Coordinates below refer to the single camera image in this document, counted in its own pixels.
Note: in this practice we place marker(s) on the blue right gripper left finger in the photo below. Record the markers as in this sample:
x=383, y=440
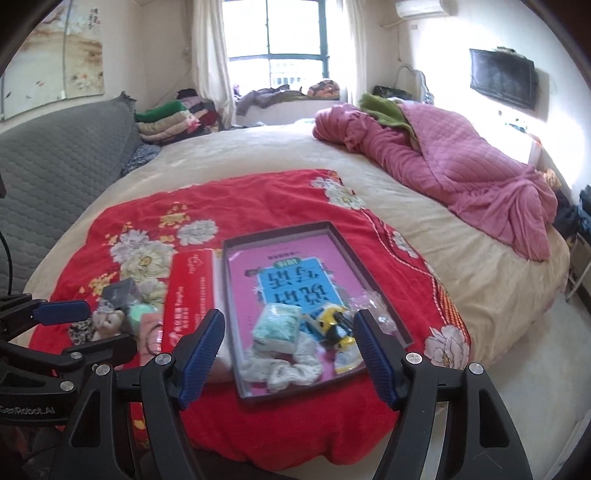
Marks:
x=195, y=354

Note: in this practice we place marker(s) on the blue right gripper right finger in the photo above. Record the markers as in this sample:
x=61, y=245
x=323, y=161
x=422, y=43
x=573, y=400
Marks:
x=382, y=355

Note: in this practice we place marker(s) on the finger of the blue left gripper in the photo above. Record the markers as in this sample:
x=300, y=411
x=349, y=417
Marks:
x=62, y=312

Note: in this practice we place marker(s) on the cream floral scrunchie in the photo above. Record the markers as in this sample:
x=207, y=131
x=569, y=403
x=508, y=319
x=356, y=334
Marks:
x=271, y=368

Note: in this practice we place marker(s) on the teal tissue pack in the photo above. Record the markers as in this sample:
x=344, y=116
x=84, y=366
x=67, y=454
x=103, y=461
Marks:
x=277, y=328

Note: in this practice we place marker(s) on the leopard print scrunchie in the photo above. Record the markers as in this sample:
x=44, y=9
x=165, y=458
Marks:
x=81, y=332

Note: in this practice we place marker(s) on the small plush elephant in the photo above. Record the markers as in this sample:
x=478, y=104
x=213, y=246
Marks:
x=107, y=321

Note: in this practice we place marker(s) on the red tissue box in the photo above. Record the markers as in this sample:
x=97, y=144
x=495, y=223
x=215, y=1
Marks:
x=194, y=287

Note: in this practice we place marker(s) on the clear plastic bag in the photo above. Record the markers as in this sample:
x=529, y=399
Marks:
x=374, y=303

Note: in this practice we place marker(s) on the red floral blanket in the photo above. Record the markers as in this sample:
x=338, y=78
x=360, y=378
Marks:
x=344, y=422

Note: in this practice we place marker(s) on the dark blue small box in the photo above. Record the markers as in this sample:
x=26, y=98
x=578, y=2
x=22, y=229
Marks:
x=122, y=294

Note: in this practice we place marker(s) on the mint green round object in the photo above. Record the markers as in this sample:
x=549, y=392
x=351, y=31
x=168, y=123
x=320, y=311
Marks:
x=134, y=314

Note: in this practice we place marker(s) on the grey shallow box tray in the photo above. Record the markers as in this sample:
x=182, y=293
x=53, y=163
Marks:
x=240, y=276

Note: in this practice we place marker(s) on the pink and blue book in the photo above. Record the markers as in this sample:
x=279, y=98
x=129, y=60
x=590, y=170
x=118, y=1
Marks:
x=286, y=276

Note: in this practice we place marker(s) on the beige bed sheet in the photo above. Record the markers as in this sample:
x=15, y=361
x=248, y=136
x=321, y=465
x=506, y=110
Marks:
x=498, y=293

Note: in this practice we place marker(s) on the grey quilted headboard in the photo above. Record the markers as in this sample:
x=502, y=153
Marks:
x=53, y=168

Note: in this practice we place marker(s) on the pink quilted comforter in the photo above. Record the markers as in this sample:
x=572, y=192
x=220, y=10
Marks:
x=508, y=200

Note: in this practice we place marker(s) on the dark clothes on stool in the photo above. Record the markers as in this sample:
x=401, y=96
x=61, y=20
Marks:
x=572, y=220

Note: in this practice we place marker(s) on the stack of folded clothes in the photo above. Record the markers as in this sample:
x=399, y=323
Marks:
x=188, y=115

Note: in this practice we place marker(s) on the green cloth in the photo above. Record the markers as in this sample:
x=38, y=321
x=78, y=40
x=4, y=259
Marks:
x=388, y=113

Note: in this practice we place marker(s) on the clothes on window sill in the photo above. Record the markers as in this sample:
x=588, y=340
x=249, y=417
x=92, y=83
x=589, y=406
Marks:
x=327, y=89

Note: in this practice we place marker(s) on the white curtain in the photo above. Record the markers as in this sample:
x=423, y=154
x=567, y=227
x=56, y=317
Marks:
x=209, y=60
x=354, y=50

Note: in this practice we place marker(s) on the white right curtain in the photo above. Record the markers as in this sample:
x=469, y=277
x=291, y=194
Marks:
x=354, y=50

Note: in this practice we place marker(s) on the window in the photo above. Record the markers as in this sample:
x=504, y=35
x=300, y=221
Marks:
x=270, y=43

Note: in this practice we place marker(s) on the white air conditioner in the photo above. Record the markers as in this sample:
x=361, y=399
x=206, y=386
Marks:
x=418, y=9

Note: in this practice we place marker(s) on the wall painting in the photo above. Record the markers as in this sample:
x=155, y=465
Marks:
x=61, y=59

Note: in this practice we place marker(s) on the wall mounted television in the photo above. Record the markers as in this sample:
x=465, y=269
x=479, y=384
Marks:
x=506, y=77

